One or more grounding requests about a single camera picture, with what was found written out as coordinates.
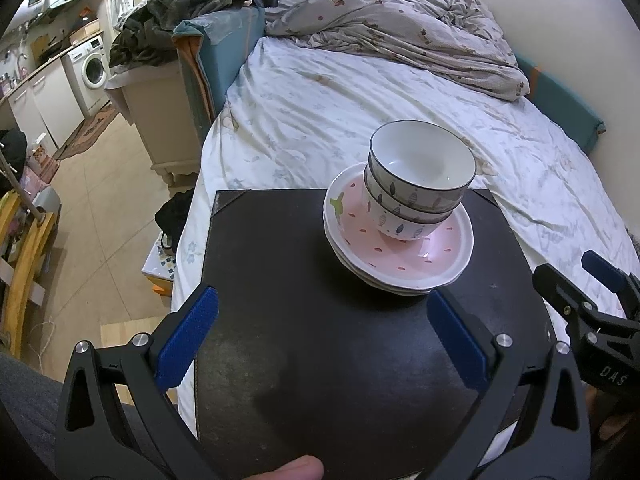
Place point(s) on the pink strawberry plate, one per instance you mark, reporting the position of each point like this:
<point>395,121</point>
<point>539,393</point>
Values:
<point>440,255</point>
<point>390,292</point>
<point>350,260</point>

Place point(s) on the black bag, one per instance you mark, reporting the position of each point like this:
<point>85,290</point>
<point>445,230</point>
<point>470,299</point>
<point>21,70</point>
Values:
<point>175,215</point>

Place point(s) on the white washing machine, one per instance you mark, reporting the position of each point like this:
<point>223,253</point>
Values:
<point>90,72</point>

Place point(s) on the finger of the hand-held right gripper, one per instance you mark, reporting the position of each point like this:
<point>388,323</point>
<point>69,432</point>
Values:
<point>602,270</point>
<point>560,287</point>

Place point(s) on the person's left hand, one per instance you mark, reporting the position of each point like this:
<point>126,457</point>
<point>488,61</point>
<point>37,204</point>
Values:
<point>290,469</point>

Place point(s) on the brown patterned rug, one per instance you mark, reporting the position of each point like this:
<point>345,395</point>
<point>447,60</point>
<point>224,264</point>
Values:
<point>87,132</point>

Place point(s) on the white kitchen cabinets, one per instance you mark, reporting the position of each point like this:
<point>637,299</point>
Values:
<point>47,105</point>

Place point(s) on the dark cloth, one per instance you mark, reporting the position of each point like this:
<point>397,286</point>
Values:
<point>12,150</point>

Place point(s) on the cream cabinet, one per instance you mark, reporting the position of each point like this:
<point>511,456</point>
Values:
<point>155,115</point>

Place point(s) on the teal cushioned chair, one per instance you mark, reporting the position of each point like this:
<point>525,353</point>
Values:
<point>225,50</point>

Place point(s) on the white printed tablecloth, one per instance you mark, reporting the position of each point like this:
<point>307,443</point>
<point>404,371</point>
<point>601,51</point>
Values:
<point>325,100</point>

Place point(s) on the person's grey trouser leg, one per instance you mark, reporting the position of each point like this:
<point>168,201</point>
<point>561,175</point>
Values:
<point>30,410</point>

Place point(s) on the teal padded bed panel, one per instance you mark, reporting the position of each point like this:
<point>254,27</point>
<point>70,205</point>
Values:
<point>560,105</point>

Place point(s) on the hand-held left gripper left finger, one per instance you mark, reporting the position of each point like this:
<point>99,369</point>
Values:
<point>190,340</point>

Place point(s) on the pile of dark clothes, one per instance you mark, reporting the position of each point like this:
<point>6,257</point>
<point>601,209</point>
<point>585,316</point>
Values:
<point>165,20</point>

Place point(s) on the yellow wooden rocker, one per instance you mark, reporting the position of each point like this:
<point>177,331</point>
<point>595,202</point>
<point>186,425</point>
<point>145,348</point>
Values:
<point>25,265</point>

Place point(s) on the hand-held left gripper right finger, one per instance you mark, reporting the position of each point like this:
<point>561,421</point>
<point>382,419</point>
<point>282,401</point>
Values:
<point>457,342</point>

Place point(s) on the patterned cardboard box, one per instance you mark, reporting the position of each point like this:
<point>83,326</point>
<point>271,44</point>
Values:
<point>159,270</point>

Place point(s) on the grey patterned duvet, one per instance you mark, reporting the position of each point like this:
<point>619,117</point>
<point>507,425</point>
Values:
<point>400,25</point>

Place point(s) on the white leaf print bowl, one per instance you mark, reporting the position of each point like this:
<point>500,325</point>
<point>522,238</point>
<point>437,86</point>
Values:
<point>420,160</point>
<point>400,207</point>
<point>400,227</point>

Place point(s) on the black leather mat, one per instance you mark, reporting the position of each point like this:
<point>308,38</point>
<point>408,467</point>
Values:
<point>300,285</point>

